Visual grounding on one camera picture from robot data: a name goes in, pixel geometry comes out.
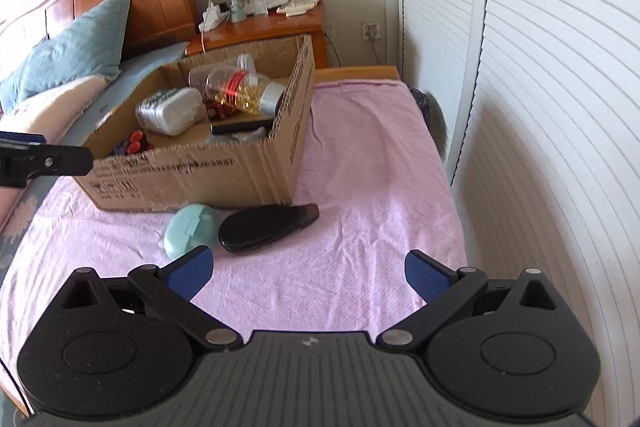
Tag clear bottle of yellow capsules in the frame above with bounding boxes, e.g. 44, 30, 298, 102
205, 66, 287, 116

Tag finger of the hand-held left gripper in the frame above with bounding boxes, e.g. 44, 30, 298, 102
0, 132, 49, 147
0, 145, 95, 190

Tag grey toy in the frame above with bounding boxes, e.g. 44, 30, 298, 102
227, 129, 268, 144

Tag black waste bin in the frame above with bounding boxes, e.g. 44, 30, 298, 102
409, 86, 441, 138

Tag white power strip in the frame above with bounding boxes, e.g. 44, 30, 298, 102
198, 7, 231, 32

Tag black digital device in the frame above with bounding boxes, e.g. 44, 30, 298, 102
210, 118, 275, 136

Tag white container with green label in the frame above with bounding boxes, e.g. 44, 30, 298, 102
135, 87, 206, 136

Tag pink floral quilt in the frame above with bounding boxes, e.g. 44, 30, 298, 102
0, 76, 108, 142

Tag black oval handheld device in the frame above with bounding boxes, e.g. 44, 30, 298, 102
217, 203, 320, 254

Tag brown cardboard box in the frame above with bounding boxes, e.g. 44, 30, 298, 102
72, 34, 317, 212

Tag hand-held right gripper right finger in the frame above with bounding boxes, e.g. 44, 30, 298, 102
376, 250, 560, 351

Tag white remote control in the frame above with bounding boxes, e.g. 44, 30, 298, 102
276, 2, 316, 16

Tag pink cloth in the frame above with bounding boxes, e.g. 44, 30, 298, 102
0, 79, 471, 388

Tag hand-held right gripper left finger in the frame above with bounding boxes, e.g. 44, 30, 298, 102
59, 245, 240, 351

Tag wooden nightstand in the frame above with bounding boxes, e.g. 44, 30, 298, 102
186, 0, 328, 70

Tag blue pillow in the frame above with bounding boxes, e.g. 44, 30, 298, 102
0, 0, 132, 115

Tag clear plastic cup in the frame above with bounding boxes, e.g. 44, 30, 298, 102
188, 54, 258, 100

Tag white louvred wardrobe door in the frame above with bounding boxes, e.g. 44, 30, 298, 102
450, 0, 640, 427
392, 0, 488, 178

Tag mint green oval case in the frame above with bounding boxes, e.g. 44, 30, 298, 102
164, 203, 219, 259

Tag black toy train red wheels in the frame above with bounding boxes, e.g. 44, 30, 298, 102
112, 130, 151, 156

